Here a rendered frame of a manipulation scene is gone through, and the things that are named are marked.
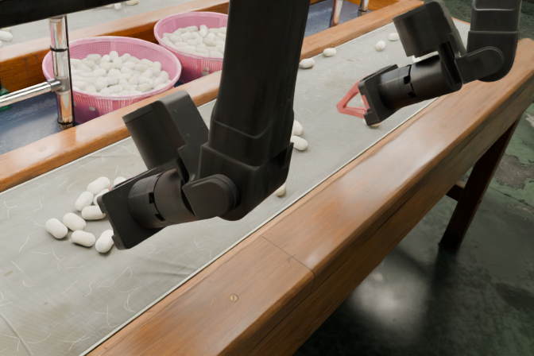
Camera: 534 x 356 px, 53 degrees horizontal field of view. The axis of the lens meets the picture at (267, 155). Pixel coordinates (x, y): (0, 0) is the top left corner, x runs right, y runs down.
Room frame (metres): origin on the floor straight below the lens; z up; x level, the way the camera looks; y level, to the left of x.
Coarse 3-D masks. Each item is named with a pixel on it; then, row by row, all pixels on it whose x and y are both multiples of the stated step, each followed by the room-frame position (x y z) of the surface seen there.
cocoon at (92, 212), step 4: (84, 208) 0.55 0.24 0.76; (88, 208) 0.55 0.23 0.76; (92, 208) 0.55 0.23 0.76; (96, 208) 0.55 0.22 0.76; (84, 212) 0.54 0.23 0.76; (88, 212) 0.54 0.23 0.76; (92, 212) 0.54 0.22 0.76; (96, 212) 0.55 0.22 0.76; (100, 212) 0.55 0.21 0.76; (84, 216) 0.54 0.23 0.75; (88, 216) 0.54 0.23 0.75; (92, 216) 0.54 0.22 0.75; (96, 216) 0.54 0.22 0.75; (100, 216) 0.54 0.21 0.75; (104, 216) 0.55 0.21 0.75
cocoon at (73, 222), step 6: (66, 216) 0.52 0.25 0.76; (72, 216) 0.53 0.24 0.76; (78, 216) 0.53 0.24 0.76; (66, 222) 0.52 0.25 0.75; (72, 222) 0.52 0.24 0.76; (78, 222) 0.52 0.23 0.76; (84, 222) 0.52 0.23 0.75; (72, 228) 0.51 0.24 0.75; (78, 228) 0.51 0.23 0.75; (84, 228) 0.52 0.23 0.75
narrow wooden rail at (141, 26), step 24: (216, 0) 1.43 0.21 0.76; (312, 0) 1.79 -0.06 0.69; (120, 24) 1.17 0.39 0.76; (144, 24) 1.19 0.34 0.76; (216, 24) 1.40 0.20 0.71; (0, 48) 0.95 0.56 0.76; (24, 48) 0.97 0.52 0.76; (48, 48) 0.99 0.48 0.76; (120, 48) 1.14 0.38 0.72; (0, 72) 0.90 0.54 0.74; (24, 72) 0.94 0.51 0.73
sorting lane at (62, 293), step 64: (320, 64) 1.18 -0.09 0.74; (384, 64) 1.25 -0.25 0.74; (320, 128) 0.89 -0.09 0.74; (384, 128) 0.94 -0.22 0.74; (64, 192) 0.59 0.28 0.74; (0, 256) 0.45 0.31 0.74; (64, 256) 0.47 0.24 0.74; (128, 256) 0.49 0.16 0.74; (192, 256) 0.51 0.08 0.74; (0, 320) 0.36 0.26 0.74; (64, 320) 0.38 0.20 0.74; (128, 320) 0.39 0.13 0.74
